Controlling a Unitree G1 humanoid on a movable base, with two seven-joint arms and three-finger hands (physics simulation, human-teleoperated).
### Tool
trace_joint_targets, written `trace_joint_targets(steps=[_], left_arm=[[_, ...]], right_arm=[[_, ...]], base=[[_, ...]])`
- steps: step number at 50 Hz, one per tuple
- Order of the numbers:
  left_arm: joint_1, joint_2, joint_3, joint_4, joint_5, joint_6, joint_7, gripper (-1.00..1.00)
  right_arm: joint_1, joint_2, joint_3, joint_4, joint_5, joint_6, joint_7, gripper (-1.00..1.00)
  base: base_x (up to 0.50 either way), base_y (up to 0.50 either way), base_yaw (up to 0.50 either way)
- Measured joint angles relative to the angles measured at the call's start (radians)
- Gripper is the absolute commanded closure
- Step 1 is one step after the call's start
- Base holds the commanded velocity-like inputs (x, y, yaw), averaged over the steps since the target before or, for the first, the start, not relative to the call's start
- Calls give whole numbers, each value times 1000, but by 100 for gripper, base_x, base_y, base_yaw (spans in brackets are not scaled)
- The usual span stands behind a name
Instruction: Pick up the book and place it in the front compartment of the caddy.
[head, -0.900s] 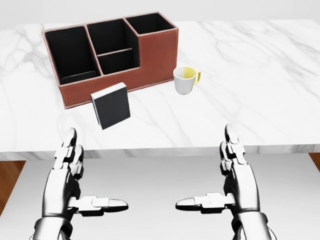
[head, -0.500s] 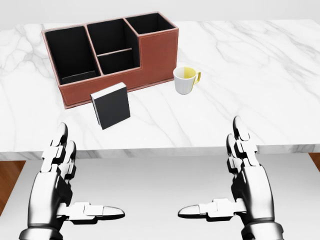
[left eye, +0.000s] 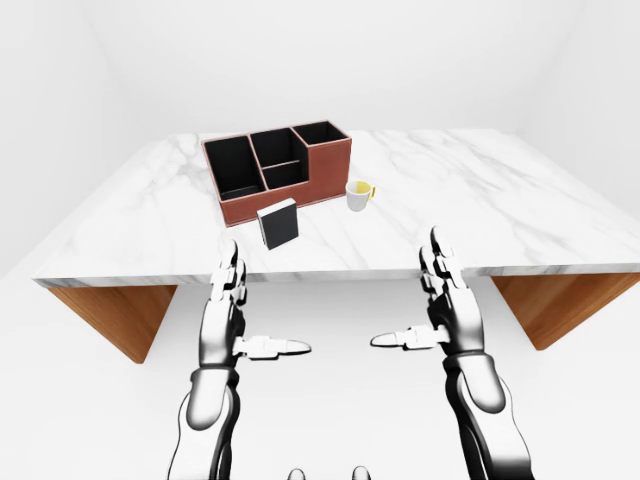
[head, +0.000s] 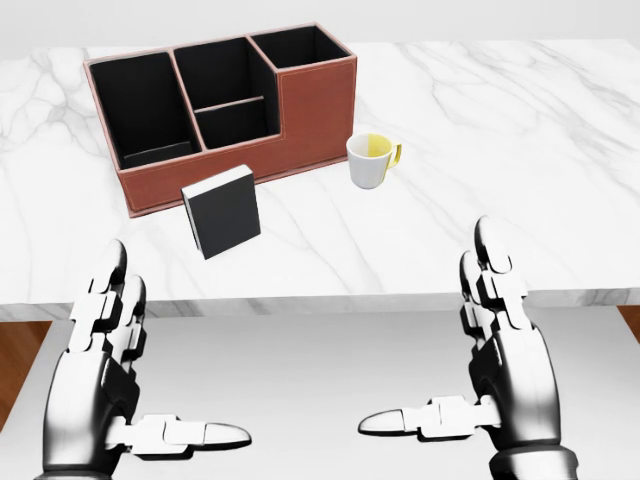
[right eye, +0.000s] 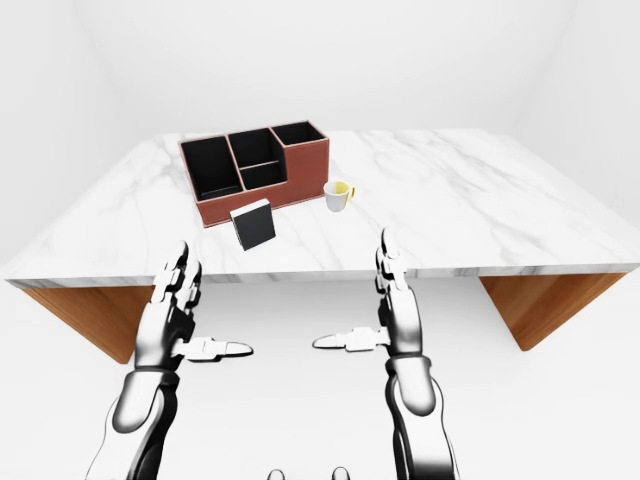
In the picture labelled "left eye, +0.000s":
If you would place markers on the red-brown desk caddy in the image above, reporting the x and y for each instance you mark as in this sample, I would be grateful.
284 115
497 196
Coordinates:
280 170

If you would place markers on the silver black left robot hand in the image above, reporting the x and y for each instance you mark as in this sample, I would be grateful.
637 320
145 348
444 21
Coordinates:
216 330

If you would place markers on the white marble table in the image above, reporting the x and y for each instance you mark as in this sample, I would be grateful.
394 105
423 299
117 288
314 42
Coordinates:
450 200

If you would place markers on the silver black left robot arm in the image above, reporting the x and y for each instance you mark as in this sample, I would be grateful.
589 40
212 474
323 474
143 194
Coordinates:
207 425

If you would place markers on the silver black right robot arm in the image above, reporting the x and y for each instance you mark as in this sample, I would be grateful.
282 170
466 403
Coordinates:
487 420

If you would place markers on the wooden table leg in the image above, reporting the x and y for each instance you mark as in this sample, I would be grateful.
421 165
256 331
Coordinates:
565 305
117 315

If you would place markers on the small dark rounded shape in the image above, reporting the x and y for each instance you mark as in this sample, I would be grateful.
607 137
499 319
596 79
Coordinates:
361 473
296 474

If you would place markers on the black book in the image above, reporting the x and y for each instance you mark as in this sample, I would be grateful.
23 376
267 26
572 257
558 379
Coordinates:
279 225

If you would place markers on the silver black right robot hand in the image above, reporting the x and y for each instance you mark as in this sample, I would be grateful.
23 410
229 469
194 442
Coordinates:
462 320

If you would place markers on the white mug yellow inside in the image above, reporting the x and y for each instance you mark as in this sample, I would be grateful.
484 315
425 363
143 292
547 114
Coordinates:
357 196

